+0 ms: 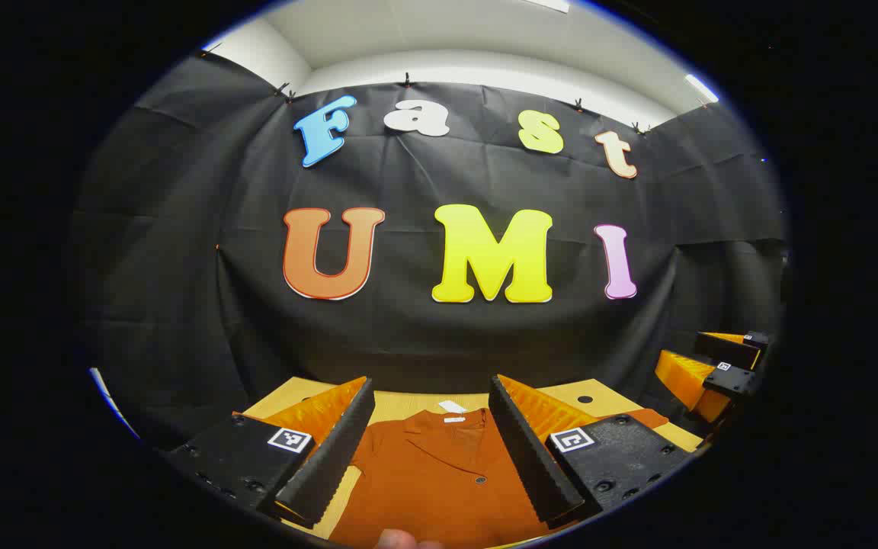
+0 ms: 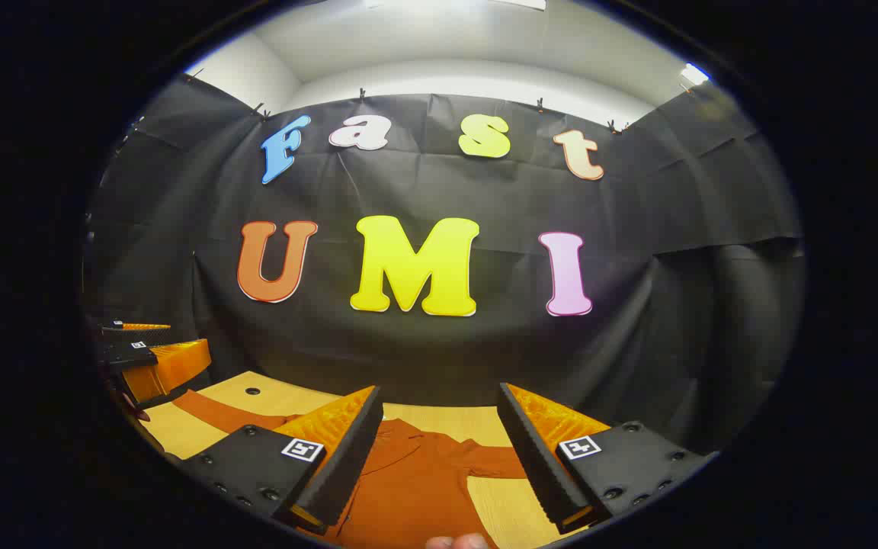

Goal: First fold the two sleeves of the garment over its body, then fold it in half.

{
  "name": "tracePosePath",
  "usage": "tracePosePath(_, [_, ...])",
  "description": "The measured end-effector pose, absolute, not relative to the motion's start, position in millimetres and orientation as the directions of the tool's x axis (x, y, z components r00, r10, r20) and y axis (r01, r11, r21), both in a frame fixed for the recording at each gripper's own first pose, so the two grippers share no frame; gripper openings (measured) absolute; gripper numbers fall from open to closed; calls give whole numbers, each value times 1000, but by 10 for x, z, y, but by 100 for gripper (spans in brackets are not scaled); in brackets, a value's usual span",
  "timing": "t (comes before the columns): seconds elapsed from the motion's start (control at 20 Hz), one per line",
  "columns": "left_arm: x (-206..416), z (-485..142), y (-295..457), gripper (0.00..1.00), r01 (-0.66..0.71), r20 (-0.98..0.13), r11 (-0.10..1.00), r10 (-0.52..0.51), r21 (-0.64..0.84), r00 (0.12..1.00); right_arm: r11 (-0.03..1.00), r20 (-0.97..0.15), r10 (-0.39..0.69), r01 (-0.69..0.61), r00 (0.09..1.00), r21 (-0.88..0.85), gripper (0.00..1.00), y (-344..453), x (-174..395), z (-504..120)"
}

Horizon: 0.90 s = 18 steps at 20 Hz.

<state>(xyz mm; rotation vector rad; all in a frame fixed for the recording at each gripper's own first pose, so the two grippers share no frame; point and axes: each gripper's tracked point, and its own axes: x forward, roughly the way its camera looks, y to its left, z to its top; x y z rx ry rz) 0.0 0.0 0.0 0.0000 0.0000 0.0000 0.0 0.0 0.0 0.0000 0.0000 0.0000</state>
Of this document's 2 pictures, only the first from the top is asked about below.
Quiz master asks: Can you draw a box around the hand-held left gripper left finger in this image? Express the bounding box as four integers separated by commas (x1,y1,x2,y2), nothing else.
165,375,377,529

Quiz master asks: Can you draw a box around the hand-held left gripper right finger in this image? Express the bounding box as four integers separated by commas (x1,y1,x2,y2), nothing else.
488,374,695,531

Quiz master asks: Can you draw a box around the orange jacket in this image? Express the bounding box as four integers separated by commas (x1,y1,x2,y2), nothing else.
328,408,668,549

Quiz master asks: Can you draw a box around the black backdrop cloth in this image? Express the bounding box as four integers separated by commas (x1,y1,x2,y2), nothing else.
69,50,790,451

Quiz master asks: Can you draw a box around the ceiling light panel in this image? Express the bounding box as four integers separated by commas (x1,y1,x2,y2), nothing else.
684,73,720,104

